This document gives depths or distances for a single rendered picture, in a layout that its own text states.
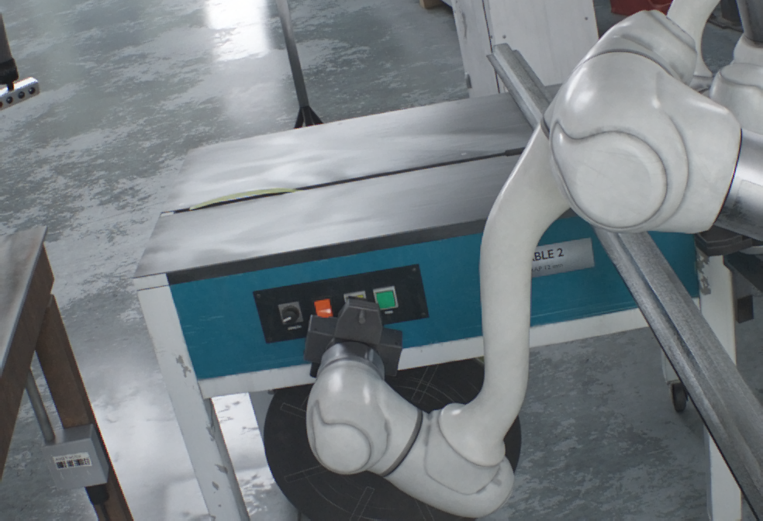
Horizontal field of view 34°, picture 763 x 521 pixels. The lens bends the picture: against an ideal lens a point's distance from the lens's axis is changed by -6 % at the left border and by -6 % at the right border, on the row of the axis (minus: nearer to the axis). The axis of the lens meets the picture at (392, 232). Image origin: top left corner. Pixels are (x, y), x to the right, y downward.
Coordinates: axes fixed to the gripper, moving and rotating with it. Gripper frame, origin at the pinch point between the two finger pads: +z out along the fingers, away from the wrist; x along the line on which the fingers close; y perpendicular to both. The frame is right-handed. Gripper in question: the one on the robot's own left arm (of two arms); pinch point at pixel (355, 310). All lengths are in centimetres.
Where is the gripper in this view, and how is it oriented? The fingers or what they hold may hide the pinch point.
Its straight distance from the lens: 190.0
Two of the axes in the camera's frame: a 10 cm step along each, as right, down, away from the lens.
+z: 0.1, -4.0, 9.2
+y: -1.9, 9.0, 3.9
